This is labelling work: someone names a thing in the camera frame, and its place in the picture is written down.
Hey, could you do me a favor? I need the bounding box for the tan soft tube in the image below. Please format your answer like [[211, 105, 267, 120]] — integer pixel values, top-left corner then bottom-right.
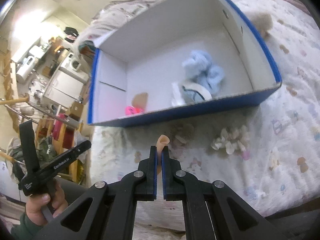
[[156, 134, 170, 174]]

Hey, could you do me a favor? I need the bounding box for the white plush toy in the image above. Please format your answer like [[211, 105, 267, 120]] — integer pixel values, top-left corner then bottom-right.
[[171, 82, 185, 107]]

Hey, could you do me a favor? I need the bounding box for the tan soft sponge block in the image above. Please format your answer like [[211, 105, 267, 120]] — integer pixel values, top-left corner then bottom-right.
[[131, 92, 149, 110]]

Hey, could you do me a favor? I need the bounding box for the white flower scrunchie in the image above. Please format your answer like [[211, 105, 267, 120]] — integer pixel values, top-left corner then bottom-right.
[[210, 125, 250, 155]]

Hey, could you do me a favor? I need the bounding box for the light blue fluffy sock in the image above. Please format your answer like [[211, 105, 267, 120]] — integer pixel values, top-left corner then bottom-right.
[[182, 50, 225, 95]]

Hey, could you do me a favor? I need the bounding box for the person left hand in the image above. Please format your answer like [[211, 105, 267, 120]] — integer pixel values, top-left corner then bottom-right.
[[25, 180, 68, 226]]

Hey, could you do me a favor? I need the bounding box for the yellow wooden rack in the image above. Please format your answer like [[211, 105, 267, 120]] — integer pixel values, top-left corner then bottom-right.
[[35, 115, 84, 184]]

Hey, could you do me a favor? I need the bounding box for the metal pole stand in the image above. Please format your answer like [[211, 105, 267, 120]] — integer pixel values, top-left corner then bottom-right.
[[1, 97, 80, 129]]

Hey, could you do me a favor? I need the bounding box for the small cardboard box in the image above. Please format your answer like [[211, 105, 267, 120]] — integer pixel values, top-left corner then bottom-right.
[[66, 101, 84, 121]]

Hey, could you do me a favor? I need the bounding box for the white kitchen cabinet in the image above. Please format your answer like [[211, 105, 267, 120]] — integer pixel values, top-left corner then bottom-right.
[[41, 70, 84, 109]]

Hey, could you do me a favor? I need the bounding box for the patterned white bed sheet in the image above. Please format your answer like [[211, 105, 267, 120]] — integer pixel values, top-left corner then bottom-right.
[[88, 0, 319, 217]]

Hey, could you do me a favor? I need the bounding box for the blue white cardboard box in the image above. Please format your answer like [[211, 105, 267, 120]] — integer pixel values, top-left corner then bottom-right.
[[88, 0, 282, 127]]

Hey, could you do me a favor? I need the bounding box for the white water heater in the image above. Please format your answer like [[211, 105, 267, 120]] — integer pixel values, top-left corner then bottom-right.
[[16, 56, 36, 83]]

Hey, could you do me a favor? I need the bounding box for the white washing machine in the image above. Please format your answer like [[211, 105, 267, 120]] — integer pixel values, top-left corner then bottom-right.
[[59, 53, 89, 85]]

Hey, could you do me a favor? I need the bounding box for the grey crumpled blanket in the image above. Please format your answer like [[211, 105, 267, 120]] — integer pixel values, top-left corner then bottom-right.
[[73, 0, 163, 54]]

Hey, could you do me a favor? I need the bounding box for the cream fluffy scrunchie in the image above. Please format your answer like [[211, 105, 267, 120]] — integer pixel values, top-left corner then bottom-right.
[[249, 12, 273, 38]]

